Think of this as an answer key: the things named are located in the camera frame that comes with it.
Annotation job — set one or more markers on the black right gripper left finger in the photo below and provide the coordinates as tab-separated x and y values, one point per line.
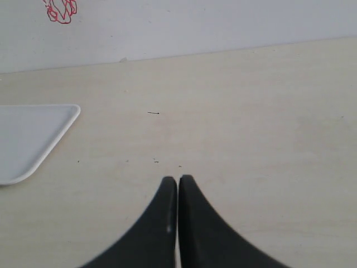
151	241

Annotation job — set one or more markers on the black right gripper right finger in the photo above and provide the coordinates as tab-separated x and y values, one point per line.
206	240

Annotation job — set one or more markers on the red mini basketball hoop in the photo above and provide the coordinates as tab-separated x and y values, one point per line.
61	11

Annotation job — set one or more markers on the white plastic tray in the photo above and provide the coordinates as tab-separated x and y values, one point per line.
28	135

